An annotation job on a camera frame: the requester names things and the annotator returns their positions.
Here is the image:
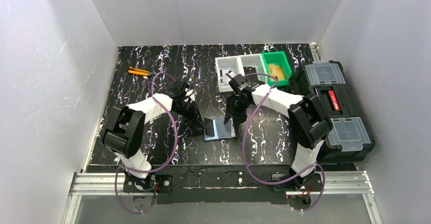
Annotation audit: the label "black leather card holder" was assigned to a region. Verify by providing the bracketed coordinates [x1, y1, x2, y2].
[203, 118, 238, 142]

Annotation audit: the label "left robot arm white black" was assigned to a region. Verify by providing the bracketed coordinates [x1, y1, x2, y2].
[102, 80, 205, 179]

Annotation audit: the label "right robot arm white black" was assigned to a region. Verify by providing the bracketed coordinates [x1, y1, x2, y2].
[221, 71, 333, 185]

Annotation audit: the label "black card in bin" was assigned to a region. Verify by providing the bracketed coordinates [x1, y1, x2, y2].
[243, 66, 257, 75]

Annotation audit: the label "white card magnetic stripe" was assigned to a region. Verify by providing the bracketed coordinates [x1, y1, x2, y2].
[220, 69, 230, 78]

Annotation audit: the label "tan cards in green bin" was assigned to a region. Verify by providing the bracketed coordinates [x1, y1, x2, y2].
[268, 63, 286, 81]

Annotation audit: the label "left white bin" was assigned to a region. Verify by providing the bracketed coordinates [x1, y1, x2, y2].
[215, 56, 245, 93]

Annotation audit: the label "white bin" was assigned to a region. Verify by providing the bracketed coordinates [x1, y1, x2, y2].
[215, 56, 245, 93]
[239, 53, 268, 83]

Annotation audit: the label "middle white bin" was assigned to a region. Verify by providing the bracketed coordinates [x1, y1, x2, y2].
[239, 53, 268, 83]

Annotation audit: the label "green bin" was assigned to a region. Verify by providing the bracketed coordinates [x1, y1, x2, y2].
[261, 51, 293, 87]

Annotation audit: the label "black toolbox clear lids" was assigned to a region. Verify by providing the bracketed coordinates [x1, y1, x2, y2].
[289, 60, 376, 164]

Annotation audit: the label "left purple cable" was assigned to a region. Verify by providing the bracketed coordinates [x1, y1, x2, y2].
[114, 72, 179, 214]

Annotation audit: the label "purple cable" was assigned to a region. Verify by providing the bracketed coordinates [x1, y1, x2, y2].
[114, 72, 179, 214]
[241, 73, 326, 212]

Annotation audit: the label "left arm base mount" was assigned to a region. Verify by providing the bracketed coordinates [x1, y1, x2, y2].
[122, 173, 173, 212]

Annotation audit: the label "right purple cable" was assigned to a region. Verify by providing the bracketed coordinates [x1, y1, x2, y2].
[241, 73, 326, 212]

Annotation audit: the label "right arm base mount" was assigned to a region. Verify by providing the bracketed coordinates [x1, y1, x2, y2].
[271, 173, 326, 213]

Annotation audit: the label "aluminium frame rail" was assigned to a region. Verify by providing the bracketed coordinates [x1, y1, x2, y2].
[63, 169, 382, 223]

